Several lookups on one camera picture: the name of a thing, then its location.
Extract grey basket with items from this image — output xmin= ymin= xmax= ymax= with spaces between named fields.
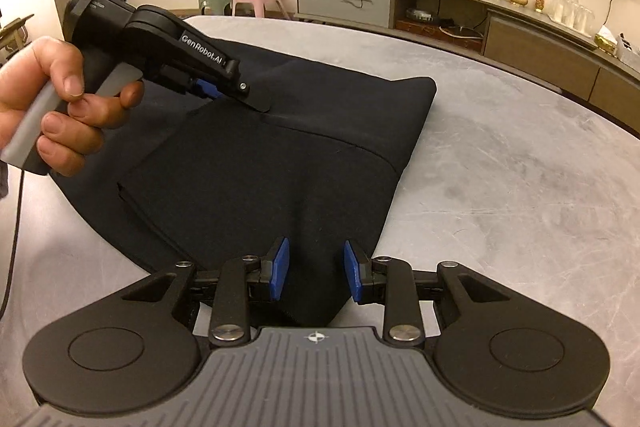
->
xmin=617 ymin=34 xmax=640 ymax=64

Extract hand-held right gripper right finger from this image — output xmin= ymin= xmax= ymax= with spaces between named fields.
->
xmin=342 ymin=239 xmax=516 ymax=348

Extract white coiled cable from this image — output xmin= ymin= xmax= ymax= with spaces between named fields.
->
xmin=440 ymin=24 xmax=483 ymax=40

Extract long grey brown cabinet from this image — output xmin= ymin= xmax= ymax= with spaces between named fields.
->
xmin=291 ymin=0 xmax=640 ymax=108

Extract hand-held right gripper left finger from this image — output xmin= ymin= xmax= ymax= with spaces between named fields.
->
xmin=122 ymin=237 xmax=292 ymax=348

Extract person's left hand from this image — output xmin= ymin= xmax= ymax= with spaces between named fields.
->
xmin=0 ymin=36 xmax=146 ymax=178

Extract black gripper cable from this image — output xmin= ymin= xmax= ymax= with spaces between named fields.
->
xmin=0 ymin=167 xmax=26 ymax=323

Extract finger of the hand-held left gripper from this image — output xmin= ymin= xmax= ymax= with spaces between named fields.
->
xmin=219 ymin=62 xmax=274 ymax=113
xmin=160 ymin=72 xmax=221 ymax=102

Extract black pants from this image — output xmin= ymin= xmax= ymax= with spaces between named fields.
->
xmin=50 ymin=37 xmax=438 ymax=328

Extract tray of glass cups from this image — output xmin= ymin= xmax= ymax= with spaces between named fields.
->
xmin=549 ymin=0 xmax=596 ymax=32

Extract brown flat box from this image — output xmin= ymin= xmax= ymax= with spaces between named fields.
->
xmin=395 ymin=21 xmax=483 ymax=52

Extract dark wooden side table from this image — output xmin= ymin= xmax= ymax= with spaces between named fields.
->
xmin=0 ymin=13 xmax=35 ymax=62

